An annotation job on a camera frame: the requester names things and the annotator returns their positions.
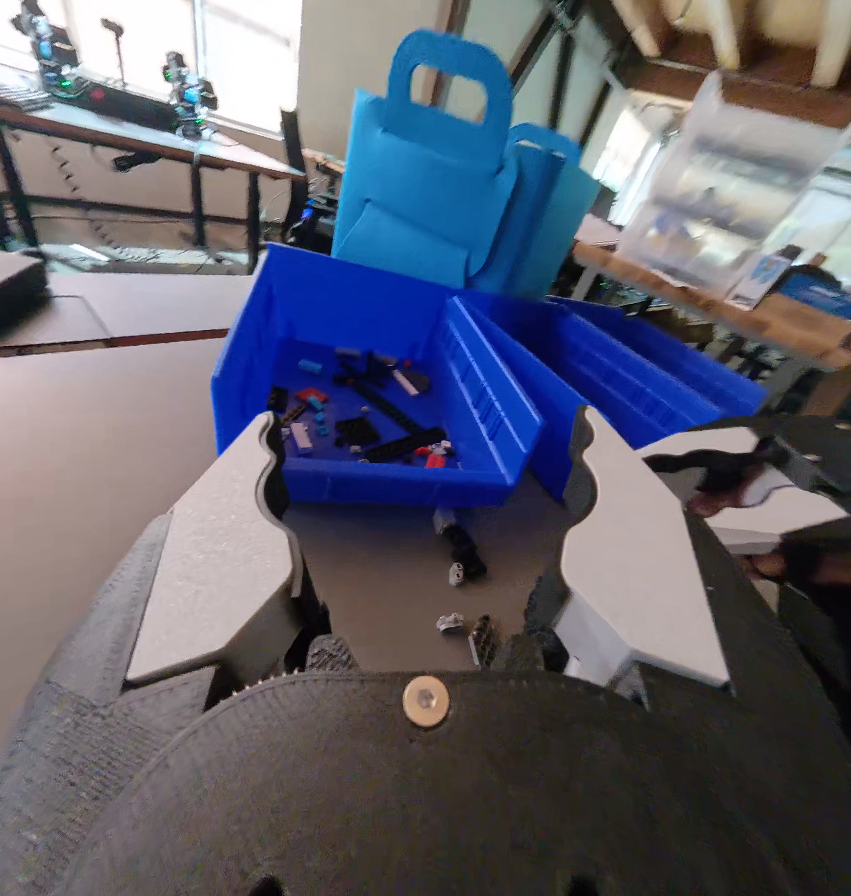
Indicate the blue plastic bin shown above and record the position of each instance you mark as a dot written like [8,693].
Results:
[607,364]
[369,301]
[712,378]

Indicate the window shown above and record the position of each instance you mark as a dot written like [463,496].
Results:
[257,56]

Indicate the robot station table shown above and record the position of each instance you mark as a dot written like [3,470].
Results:
[117,133]

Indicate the small printed card box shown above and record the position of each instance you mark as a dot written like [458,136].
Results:
[758,276]

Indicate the wooden table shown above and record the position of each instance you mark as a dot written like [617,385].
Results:
[782,329]

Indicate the blue cardboard box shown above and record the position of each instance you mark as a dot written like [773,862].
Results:
[824,294]

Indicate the black brick assembly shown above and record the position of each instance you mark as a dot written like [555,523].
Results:
[464,546]

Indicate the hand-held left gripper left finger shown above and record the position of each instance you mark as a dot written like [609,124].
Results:
[215,560]

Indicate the pile of loose toy bricks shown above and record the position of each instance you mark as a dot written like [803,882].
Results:
[369,420]

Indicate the black case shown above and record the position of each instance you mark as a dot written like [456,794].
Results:
[5,287]

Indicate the clear plastic drawer organiser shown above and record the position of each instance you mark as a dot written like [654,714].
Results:
[733,182]

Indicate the grey desk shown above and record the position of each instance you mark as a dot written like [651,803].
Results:
[82,455]

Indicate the small black robot arm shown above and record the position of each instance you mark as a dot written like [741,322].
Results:
[187,91]
[47,49]

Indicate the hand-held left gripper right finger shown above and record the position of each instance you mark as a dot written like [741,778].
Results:
[642,574]

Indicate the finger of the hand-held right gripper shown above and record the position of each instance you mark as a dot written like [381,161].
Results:
[796,511]
[705,448]

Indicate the black studded plate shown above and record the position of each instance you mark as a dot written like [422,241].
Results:
[483,640]

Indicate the person's right hand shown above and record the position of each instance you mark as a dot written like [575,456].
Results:
[765,563]

